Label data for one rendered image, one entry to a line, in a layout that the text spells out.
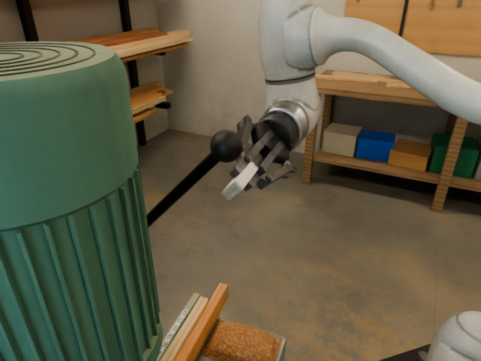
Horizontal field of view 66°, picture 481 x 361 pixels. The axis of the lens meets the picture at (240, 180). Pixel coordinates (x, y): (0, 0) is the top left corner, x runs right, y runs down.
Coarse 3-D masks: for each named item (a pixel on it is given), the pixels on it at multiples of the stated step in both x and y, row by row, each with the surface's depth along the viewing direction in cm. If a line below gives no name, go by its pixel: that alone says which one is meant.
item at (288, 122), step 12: (264, 120) 65; (276, 120) 64; (288, 120) 65; (252, 132) 63; (264, 132) 63; (276, 132) 65; (288, 132) 64; (288, 144) 66; (276, 156) 61; (288, 156) 64
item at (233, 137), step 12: (228, 132) 38; (216, 144) 38; (228, 144) 38; (240, 144) 39; (216, 156) 39; (228, 156) 38; (204, 168) 41; (192, 180) 42; (180, 192) 44; (168, 204) 45; (156, 216) 47
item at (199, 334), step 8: (224, 288) 84; (216, 296) 82; (224, 296) 84; (208, 304) 80; (216, 304) 80; (208, 312) 78; (216, 312) 81; (200, 320) 76; (208, 320) 77; (200, 328) 75; (208, 328) 78; (192, 336) 73; (200, 336) 74; (184, 344) 71; (192, 344) 71; (200, 344) 75; (184, 352) 70; (192, 352) 71; (176, 360) 68; (184, 360) 68; (192, 360) 71
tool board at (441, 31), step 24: (360, 0) 298; (384, 0) 291; (408, 0) 283; (432, 0) 276; (456, 0) 272; (480, 0) 266; (384, 24) 298; (408, 24) 291; (432, 24) 284; (456, 24) 278; (480, 24) 272; (432, 48) 291; (456, 48) 284; (480, 48) 278
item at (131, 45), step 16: (16, 0) 251; (32, 16) 258; (128, 16) 340; (32, 32) 261; (128, 32) 331; (144, 32) 331; (160, 32) 331; (176, 32) 348; (112, 48) 277; (128, 48) 292; (144, 48) 294; (160, 48) 322; (176, 48) 341; (128, 64) 359; (144, 96) 336; (160, 96) 343; (144, 112) 324; (144, 128) 392; (144, 144) 398
